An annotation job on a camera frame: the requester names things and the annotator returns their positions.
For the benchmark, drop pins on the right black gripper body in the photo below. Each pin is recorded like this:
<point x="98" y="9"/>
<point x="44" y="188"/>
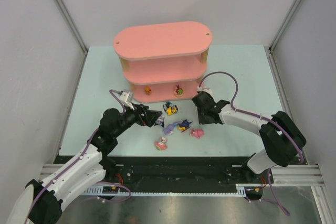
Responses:
<point x="203" y="108"/>

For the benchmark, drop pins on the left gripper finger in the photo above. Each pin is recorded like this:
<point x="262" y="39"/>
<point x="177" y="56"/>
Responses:
<point x="141" y="109"/>
<point x="151" y="117"/>

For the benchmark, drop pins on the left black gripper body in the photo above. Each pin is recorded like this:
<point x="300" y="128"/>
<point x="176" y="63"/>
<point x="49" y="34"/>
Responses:
<point x="143" y="115"/>

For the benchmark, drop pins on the black purple-bow imp figurine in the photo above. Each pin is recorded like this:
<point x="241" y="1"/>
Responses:
<point x="160" y="121"/>

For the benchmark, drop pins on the pink bear strawberry figurine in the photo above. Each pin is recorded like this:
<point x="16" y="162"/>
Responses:
<point x="178" y="91"/>

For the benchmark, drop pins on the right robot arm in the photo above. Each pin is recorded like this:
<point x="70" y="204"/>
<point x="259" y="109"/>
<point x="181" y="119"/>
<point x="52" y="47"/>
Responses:
<point x="281" y="138"/>

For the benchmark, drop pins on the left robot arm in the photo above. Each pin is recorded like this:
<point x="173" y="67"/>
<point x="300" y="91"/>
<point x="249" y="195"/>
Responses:
<point x="54" y="193"/>

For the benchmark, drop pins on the pink three-tier shelf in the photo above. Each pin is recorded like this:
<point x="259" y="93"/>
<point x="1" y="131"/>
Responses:
<point x="163" y="55"/>

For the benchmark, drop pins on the yellow mouse dragon-costume figurine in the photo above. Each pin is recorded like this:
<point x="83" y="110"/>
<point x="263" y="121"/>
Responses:
<point x="170" y="108"/>

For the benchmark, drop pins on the yellow bear figurine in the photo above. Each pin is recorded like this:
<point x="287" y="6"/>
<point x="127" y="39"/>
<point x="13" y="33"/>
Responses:
<point x="147" y="90"/>

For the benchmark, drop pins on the purple bunny figurine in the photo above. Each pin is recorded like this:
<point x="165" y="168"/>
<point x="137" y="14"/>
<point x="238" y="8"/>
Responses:
<point x="170" y="128"/>

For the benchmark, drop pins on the yellow mouse navy-hood figurine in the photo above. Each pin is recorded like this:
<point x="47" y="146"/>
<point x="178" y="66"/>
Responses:
<point x="184" y="125"/>

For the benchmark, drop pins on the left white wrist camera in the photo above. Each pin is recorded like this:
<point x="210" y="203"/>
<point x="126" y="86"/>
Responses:
<point x="126" y="97"/>

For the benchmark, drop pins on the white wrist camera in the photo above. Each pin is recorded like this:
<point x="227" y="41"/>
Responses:
<point x="126" y="97"/>
<point x="203" y="89"/>

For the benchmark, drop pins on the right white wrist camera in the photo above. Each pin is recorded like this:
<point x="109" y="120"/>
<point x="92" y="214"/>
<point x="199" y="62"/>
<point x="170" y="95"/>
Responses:
<point x="203" y="89"/>

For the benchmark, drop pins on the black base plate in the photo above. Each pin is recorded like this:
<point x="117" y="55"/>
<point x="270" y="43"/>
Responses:
<point x="183" y="185"/>

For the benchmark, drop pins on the grey slotted cable duct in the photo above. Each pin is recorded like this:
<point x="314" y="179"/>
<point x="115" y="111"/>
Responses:
<point x="105" y="191"/>

